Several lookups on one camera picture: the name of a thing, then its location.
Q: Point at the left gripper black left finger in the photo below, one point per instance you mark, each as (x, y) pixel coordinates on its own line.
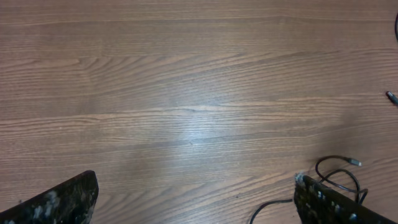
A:
(71, 202)

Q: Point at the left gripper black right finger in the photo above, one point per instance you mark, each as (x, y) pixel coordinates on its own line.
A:
(319, 204)

